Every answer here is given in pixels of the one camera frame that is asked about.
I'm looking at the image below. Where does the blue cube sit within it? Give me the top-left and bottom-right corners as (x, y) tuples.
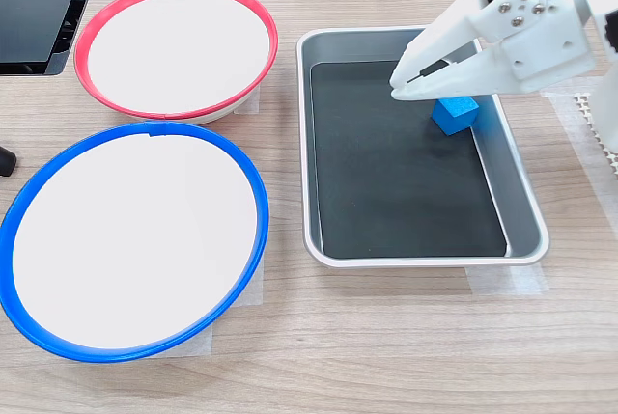
(431, 95), (480, 137)

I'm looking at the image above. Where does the black tray mat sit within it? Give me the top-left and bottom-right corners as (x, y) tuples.
(310, 60), (509, 260)

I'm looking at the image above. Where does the steel tray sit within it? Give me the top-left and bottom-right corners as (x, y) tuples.
(295, 26), (550, 269)

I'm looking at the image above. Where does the translucent tape sheet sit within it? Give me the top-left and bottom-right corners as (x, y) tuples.
(464, 265), (549, 296)
(232, 81), (263, 117)
(143, 258), (266, 360)

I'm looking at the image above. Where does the white plate with red rim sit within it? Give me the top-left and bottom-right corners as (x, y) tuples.
(73, 0), (280, 125)

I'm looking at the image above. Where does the white plate with blue rim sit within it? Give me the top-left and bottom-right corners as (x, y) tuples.
(0, 120), (270, 364)

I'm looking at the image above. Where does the black electronic device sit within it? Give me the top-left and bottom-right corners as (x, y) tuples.
(0, 0), (106, 77)

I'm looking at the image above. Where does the small black object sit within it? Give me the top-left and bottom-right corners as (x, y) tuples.
(0, 145), (18, 178)

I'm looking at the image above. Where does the translucent sheet under base plate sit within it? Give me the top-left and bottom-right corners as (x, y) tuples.
(540, 75), (618, 235)

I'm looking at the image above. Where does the pale perforated base plate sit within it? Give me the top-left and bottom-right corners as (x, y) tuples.
(572, 92), (618, 175)

